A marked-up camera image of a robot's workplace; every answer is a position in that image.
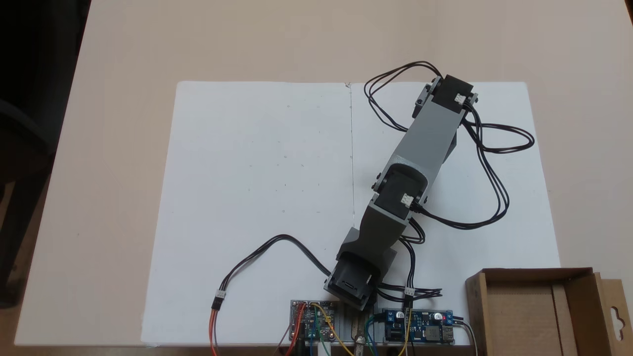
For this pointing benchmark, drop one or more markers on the grey-mounted circuit board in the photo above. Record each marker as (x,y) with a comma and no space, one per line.
(304,321)

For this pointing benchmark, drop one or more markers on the brown cardboard box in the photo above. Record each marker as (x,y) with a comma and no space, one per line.
(524,316)

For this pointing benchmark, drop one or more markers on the blue circuit board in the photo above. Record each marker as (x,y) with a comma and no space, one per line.
(425,326)

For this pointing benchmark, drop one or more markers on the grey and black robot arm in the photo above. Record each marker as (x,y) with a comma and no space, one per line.
(435,128)

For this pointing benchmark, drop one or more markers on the metal clamp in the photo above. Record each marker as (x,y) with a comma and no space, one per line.
(359,341)

